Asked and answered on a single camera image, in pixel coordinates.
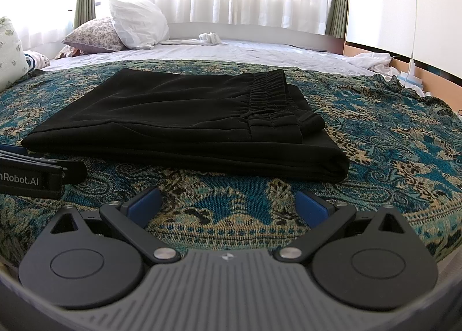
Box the small bunched white cloth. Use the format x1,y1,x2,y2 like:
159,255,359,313
198,31,221,46

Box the white cable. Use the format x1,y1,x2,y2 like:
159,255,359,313
411,0,421,62

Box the white pillow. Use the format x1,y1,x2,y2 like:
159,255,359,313
108,0,170,51

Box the teal patterned blanket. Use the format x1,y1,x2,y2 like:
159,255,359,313
0,59,462,267

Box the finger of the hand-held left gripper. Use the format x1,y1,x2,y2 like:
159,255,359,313
0,142,29,156
0,150,87,188

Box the striped cloth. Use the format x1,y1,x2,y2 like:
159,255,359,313
24,50,51,71

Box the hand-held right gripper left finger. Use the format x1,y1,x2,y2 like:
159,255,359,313
47,187,182,265

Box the tan wooden bed board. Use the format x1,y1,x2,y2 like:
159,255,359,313
344,41,462,98

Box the green floral pillow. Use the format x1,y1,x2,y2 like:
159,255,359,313
0,16,30,92

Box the purple floral pillow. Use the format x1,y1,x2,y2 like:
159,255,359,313
61,17,128,54

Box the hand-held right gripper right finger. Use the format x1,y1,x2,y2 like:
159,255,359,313
273,189,411,264

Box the crumpled white cloth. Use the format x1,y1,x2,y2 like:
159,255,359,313
341,51,401,78

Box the black pants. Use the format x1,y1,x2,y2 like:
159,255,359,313
21,68,350,183

